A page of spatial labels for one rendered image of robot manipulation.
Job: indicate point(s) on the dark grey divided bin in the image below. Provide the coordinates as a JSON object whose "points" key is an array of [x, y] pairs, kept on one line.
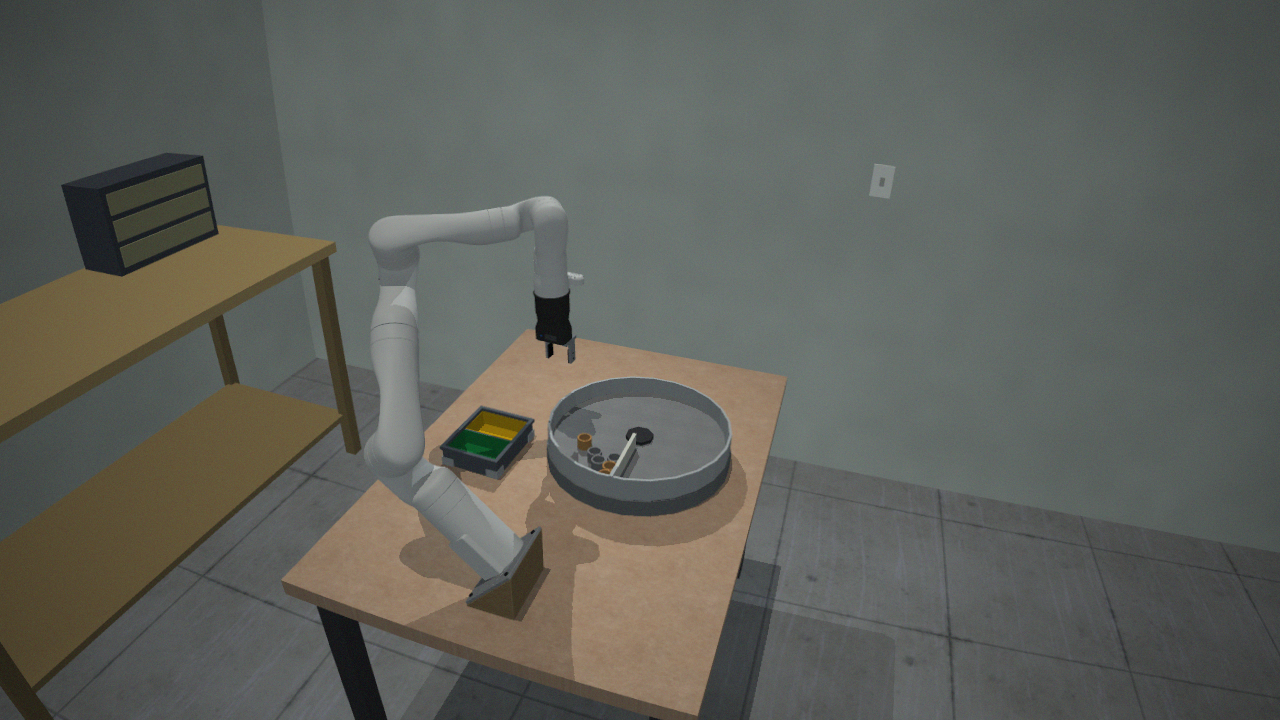
{"points": [[485, 450]]}

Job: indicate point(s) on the grey round turntable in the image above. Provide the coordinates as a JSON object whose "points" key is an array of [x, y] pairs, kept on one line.
{"points": [[661, 428]]}

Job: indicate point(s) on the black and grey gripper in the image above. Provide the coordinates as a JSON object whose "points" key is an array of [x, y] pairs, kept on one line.
{"points": [[552, 307]]}

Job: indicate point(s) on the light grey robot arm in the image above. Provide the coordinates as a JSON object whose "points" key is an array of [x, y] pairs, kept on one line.
{"points": [[476, 534]]}

